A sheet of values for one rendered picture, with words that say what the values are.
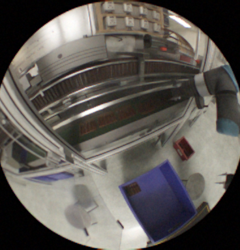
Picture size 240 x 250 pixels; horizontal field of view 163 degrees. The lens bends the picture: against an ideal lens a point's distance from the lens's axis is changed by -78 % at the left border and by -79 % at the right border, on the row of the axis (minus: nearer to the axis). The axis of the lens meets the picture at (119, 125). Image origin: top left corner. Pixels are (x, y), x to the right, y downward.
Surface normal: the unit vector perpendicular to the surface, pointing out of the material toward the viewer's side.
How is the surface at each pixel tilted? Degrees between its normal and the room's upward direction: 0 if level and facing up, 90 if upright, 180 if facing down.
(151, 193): 0
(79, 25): 90
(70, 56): 90
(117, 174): 0
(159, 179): 0
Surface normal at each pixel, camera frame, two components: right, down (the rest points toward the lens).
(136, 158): -0.09, -0.62
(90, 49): 0.37, 0.71
